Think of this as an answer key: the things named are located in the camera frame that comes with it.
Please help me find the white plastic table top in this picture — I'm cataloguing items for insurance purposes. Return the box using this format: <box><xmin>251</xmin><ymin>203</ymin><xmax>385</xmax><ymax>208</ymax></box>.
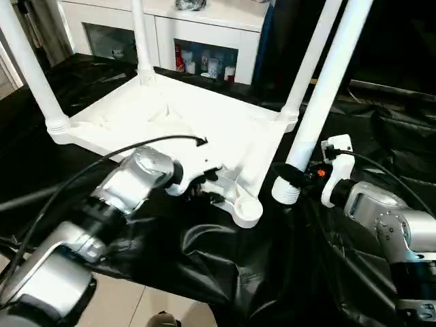
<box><xmin>45</xmin><ymin>71</ymin><xmax>301</xmax><ymax>230</ymax></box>

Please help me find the white plastic table leg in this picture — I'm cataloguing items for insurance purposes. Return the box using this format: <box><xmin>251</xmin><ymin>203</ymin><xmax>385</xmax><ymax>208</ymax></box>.
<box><xmin>130</xmin><ymin>0</ymin><xmax>157</xmax><ymax>84</ymax></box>
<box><xmin>280</xmin><ymin>0</ymin><xmax>343</xmax><ymax>125</ymax></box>
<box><xmin>0</xmin><ymin>0</ymin><xmax>73</xmax><ymax>136</ymax></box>
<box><xmin>270</xmin><ymin>0</ymin><xmax>375</xmax><ymax>206</ymax></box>

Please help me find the black mat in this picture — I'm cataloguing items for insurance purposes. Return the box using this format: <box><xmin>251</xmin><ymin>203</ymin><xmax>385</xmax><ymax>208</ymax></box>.
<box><xmin>0</xmin><ymin>51</ymin><xmax>436</xmax><ymax>327</ymax></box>

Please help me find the dark grey bar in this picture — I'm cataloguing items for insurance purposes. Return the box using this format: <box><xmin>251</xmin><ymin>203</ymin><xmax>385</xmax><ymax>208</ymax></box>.
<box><xmin>349</xmin><ymin>80</ymin><xmax>436</xmax><ymax>101</ymax></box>

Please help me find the black robot left foot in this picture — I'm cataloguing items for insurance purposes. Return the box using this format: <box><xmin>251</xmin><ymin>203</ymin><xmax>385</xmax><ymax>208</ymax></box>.
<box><xmin>147</xmin><ymin>311</ymin><xmax>181</xmax><ymax>327</ymax></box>

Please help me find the white glass-door cabinet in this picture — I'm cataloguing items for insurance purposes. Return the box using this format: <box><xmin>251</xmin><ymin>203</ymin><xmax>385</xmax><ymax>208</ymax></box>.
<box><xmin>57</xmin><ymin>0</ymin><xmax>274</xmax><ymax>87</ymax></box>

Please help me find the shiny silver ornament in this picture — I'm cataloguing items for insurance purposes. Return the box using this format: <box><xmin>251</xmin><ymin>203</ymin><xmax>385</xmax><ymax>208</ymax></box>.
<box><xmin>175</xmin><ymin>0</ymin><xmax>209</xmax><ymax>13</ymax></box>

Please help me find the grey metal rack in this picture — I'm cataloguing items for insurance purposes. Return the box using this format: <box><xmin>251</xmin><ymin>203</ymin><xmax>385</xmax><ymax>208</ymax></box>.
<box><xmin>0</xmin><ymin>0</ymin><xmax>70</xmax><ymax>77</ymax></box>

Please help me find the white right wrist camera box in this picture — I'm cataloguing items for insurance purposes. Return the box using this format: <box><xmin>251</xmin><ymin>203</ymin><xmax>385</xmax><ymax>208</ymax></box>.
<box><xmin>319</xmin><ymin>134</ymin><xmax>356</xmax><ymax>209</ymax></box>

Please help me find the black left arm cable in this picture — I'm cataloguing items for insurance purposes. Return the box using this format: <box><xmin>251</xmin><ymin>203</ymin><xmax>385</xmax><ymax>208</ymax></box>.
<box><xmin>0</xmin><ymin>134</ymin><xmax>209</xmax><ymax>288</ymax></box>

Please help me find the black folding table frame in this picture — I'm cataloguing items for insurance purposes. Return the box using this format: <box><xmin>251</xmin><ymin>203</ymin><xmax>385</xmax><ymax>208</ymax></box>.
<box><xmin>0</xmin><ymin>183</ymin><xmax>104</xmax><ymax>287</ymax></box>

